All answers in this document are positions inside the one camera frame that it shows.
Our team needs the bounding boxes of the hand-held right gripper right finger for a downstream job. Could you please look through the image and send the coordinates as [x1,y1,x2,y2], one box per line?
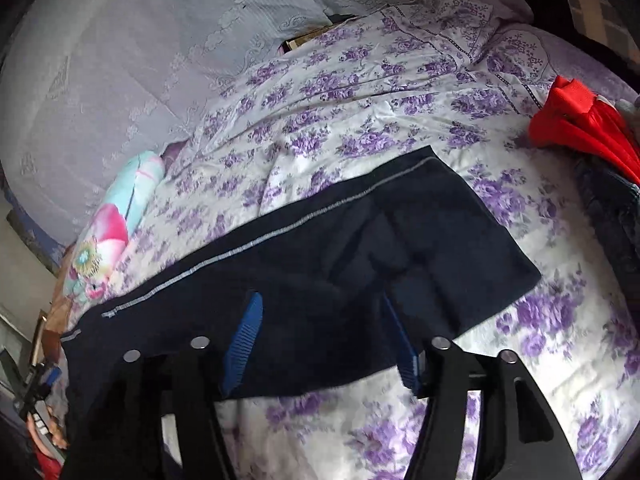
[383,297,583,480]

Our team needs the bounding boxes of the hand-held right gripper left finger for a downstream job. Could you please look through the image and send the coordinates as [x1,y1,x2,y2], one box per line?
[67,292,264,480]

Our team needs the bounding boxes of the navy blue pants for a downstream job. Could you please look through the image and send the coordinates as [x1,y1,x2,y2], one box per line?
[60,146,543,480]

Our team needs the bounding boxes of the person's left forearm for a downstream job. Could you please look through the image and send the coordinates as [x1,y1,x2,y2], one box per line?
[32,449,65,480]

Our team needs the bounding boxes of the person's left hand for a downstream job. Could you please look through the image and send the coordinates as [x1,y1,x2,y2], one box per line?
[29,407,69,452]

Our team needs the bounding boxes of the brown wooden nightstand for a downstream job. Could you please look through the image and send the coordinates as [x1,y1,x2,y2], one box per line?
[29,280,76,367]

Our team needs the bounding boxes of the colourful floral pillow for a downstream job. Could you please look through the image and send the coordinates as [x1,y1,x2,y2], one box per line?
[62,151,166,307]

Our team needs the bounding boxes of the purple floral bedsheet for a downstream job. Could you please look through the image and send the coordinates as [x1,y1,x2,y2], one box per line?
[65,0,640,480]

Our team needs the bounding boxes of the dark blue fuzzy cloth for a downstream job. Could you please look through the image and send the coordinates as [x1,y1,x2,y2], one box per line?
[572,159,640,283]

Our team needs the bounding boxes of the red garment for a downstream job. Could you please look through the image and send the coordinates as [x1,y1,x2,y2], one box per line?
[529,76,640,186]

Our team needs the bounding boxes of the brown book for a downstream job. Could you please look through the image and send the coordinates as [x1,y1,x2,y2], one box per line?
[281,15,357,54]

